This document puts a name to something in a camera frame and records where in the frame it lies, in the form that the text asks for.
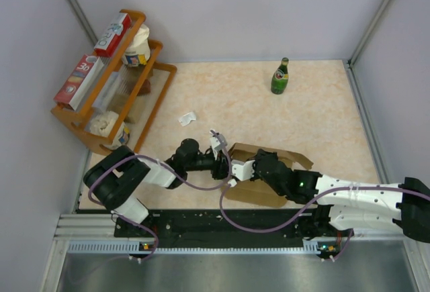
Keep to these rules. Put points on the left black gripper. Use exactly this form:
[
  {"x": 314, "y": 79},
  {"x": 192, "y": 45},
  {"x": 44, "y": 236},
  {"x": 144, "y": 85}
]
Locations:
[{"x": 220, "y": 166}]

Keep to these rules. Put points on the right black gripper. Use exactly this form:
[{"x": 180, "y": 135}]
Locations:
[{"x": 260, "y": 154}]

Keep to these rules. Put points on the brown cardboard box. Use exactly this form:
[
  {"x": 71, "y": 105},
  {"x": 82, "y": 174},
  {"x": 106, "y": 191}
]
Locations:
[{"x": 290, "y": 169}]

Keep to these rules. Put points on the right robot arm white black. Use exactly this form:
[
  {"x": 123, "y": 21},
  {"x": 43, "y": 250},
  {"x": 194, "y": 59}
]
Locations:
[{"x": 398, "y": 207}]

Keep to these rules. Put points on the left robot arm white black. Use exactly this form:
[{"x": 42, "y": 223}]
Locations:
[{"x": 112, "y": 181}]

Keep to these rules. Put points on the red white box lower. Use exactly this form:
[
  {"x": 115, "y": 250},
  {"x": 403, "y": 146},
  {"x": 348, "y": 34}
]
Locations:
[{"x": 78, "y": 83}]

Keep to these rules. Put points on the red white box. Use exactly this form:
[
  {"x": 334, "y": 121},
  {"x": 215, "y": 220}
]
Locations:
[
  {"x": 78, "y": 83},
  {"x": 112, "y": 35}
]

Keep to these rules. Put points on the red white box upper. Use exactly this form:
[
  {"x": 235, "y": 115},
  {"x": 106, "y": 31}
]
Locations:
[{"x": 112, "y": 35}]

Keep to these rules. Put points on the small clear plastic bag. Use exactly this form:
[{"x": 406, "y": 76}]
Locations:
[{"x": 187, "y": 118}]

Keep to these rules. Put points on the green glass bottle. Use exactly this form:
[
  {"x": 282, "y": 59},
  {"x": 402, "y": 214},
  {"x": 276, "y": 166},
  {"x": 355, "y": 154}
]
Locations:
[{"x": 280, "y": 78}]

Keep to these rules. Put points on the orange wooden shelf rack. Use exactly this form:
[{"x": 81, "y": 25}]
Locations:
[{"x": 134, "y": 93}]

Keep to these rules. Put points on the white paper bag lower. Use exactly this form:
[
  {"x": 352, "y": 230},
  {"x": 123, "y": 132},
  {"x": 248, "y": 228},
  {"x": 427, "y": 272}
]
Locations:
[{"x": 102, "y": 125}]

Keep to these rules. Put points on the white paper bag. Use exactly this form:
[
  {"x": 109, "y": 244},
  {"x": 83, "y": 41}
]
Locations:
[
  {"x": 138, "y": 52},
  {"x": 102, "y": 125}
]

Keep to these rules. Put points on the white paper bag upper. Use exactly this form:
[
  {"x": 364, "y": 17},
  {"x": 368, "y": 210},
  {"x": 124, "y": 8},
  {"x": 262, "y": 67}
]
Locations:
[{"x": 138, "y": 52}]

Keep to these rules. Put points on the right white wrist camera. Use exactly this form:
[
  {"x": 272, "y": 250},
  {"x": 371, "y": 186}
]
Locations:
[{"x": 241, "y": 171}]

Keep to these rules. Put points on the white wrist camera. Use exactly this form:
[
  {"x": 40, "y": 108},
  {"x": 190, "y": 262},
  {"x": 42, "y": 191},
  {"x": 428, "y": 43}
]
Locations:
[
  {"x": 217, "y": 141},
  {"x": 241, "y": 171}
]

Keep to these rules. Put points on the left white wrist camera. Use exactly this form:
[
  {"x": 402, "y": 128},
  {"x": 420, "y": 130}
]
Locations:
[{"x": 217, "y": 141}]

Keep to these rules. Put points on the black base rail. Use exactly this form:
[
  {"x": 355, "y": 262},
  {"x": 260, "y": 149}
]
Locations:
[{"x": 207, "y": 228}]

